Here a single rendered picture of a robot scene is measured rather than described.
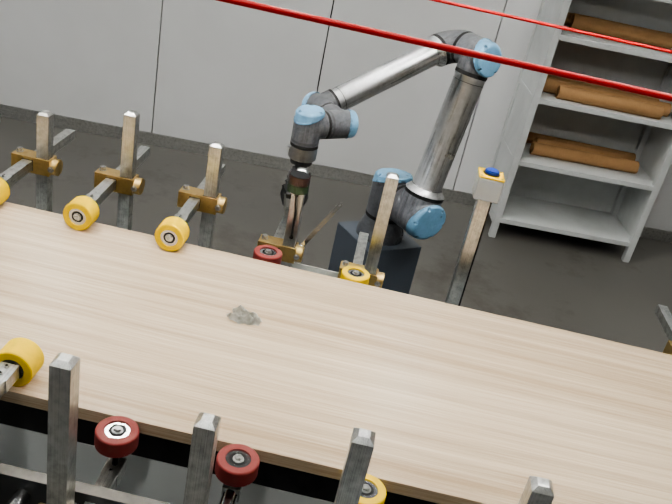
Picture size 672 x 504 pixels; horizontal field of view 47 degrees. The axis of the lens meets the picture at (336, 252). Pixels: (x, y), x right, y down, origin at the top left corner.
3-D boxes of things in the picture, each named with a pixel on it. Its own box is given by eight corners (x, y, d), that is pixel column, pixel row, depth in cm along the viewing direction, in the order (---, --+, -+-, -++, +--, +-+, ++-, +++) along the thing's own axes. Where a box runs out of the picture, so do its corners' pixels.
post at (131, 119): (118, 255, 238) (128, 108, 216) (129, 258, 238) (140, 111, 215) (114, 261, 235) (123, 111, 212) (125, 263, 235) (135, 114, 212)
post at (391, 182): (353, 312, 236) (387, 169, 214) (364, 315, 236) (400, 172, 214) (352, 318, 233) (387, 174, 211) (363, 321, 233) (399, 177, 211)
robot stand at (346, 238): (312, 342, 337) (337, 221, 309) (360, 335, 349) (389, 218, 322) (338, 377, 319) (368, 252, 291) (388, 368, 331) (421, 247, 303)
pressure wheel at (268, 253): (252, 275, 221) (257, 240, 216) (279, 281, 221) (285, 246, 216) (245, 288, 214) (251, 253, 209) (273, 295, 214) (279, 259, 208)
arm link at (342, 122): (345, 102, 252) (313, 103, 245) (364, 115, 244) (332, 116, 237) (340, 129, 256) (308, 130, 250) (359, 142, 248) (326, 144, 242)
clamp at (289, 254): (259, 248, 231) (261, 233, 229) (302, 258, 231) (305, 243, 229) (255, 256, 226) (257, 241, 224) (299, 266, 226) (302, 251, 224)
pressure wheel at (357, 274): (328, 302, 216) (336, 267, 211) (349, 295, 221) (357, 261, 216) (347, 316, 211) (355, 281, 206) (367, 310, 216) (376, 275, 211)
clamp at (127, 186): (101, 180, 228) (101, 165, 226) (145, 190, 228) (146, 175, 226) (92, 188, 223) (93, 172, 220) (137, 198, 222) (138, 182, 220)
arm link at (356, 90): (455, 16, 274) (294, 94, 255) (477, 26, 266) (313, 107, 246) (458, 46, 282) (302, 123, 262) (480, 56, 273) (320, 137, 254)
